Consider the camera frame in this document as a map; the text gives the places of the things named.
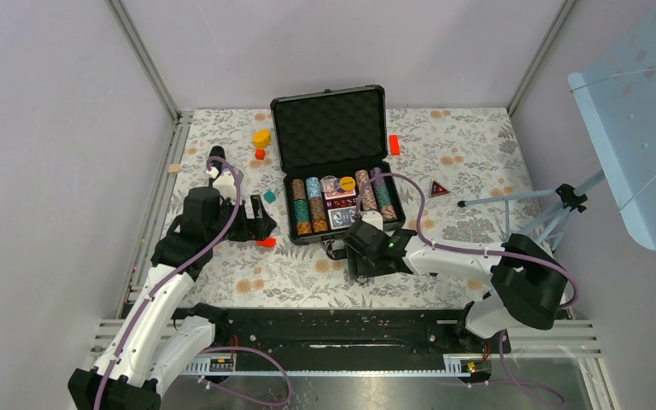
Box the yellow dealer button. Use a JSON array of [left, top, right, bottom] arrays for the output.
[[339, 176, 356, 192]]

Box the floral table mat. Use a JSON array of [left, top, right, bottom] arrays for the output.
[[167, 108, 541, 309]]

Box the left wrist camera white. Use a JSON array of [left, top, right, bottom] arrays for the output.
[[206, 167, 237, 200]]

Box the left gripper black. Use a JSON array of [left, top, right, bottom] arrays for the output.
[[208, 194, 275, 245]]

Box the light blue perforated panel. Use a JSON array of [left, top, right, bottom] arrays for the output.
[[568, 9, 656, 250]]

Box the red black triangle card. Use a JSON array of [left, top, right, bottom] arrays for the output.
[[429, 179, 450, 198]]

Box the red block beside case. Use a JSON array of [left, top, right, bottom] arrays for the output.
[[389, 134, 401, 156]]

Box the clear plastic disc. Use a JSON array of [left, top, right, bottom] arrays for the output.
[[320, 176, 337, 197]]

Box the red playing card deck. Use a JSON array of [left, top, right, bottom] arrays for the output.
[[323, 186, 356, 200]]

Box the purple toy microphone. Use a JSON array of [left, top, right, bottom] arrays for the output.
[[227, 167, 243, 187]]

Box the yellow cylinder block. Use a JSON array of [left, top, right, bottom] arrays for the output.
[[252, 129, 272, 149]]

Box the teal small cube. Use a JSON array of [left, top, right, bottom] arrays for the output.
[[263, 190, 277, 203]]

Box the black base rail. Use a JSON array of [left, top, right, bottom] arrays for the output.
[[121, 302, 513, 373]]

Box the red rectangular block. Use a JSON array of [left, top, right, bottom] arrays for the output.
[[256, 237, 277, 248]]

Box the purple chip stack far right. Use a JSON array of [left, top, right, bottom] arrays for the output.
[[369, 167, 396, 221]]

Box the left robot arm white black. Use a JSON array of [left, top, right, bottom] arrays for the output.
[[67, 187, 277, 409]]

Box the light blue tripod stand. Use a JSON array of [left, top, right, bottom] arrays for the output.
[[457, 170, 606, 252]]

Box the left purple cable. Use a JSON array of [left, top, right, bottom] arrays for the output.
[[92, 156, 296, 410]]

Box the brown chip stack far left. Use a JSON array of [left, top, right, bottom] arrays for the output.
[[290, 179, 313, 237]]

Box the blue playing card deck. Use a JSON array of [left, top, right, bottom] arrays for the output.
[[328, 207, 360, 231]]

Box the black poker chip case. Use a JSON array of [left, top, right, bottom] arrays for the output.
[[270, 85, 391, 246]]

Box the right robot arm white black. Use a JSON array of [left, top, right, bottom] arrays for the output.
[[343, 220, 568, 352]]

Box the black microphone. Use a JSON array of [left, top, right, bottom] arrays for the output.
[[208, 145, 226, 167]]

